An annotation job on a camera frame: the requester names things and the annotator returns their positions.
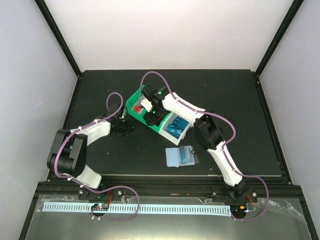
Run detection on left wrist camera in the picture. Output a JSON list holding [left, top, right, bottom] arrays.
[[108, 102, 125, 119]]

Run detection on white plastic card bin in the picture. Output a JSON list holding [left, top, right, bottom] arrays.
[[158, 112, 192, 146]]

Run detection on white slotted cable duct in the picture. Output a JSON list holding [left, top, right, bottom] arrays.
[[42, 202, 231, 217]]

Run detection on red and white cards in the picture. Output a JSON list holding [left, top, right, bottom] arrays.
[[131, 103, 143, 115]]

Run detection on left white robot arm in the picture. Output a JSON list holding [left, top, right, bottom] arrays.
[[46, 114, 135, 200]]

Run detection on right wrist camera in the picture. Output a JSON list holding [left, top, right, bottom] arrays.
[[138, 84, 156, 112]]

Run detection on clear sleeve card holder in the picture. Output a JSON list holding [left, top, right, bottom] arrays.
[[164, 145, 199, 168]]

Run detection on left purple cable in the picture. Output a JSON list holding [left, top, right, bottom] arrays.
[[53, 91, 141, 222]]

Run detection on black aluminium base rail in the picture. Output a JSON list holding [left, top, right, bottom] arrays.
[[35, 176, 305, 203]]

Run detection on black frame post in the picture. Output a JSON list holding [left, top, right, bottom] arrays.
[[254, 0, 305, 76], [34, 0, 82, 77]]

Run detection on blue credit card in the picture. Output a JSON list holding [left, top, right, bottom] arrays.
[[179, 146, 194, 166]]

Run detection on circuit board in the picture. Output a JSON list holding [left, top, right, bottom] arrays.
[[230, 205, 257, 213], [91, 203, 109, 212]]

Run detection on right circuit board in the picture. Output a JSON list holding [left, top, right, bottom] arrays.
[[230, 205, 257, 213]]

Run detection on blue cards in bin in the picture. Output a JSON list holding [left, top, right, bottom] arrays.
[[165, 116, 189, 139]]

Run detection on left black frame post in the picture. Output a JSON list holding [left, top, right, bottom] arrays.
[[34, 0, 82, 77]]

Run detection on purple cable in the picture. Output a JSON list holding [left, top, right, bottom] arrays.
[[139, 71, 270, 222], [53, 91, 141, 222]]

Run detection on right black frame post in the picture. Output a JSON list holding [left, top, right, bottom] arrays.
[[254, 0, 305, 76]]

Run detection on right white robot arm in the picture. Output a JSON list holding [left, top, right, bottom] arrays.
[[139, 89, 248, 202]]

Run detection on green double compartment bin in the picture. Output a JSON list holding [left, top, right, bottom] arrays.
[[125, 84, 176, 134]]

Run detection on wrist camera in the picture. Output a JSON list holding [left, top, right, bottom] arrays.
[[108, 102, 125, 119], [138, 84, 156, 112]]

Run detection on left circuit board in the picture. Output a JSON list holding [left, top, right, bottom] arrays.
[[91, 203, 109, 212]]

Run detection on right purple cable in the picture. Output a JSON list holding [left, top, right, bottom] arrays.
[[139, 71, 270, 222]]

